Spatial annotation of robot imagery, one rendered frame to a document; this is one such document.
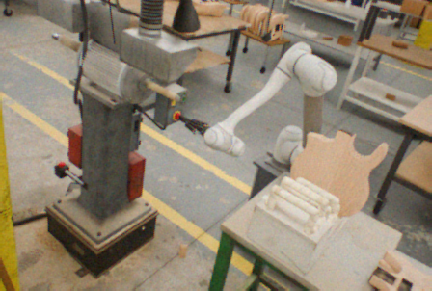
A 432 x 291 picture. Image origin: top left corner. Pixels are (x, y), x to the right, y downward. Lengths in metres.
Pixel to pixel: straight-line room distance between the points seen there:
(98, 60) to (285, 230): 1.22
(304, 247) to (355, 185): 0.38
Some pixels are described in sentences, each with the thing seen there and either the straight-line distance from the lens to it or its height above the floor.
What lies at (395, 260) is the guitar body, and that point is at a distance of 1.84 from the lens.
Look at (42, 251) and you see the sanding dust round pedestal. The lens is 2.89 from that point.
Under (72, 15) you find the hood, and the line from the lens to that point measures 2.16.
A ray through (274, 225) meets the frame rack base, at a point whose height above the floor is 1.06.
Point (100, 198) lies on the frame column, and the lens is 2.55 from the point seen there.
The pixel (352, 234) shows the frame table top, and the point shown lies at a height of 0.93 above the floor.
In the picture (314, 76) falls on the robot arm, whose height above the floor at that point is 1.45.
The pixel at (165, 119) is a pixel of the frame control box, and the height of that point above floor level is 0.97.
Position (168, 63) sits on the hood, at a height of 1.48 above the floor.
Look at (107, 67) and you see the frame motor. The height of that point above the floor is 1.29.
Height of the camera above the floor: 2.10
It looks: 29 degrees down
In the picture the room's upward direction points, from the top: 11 degrees clockwise
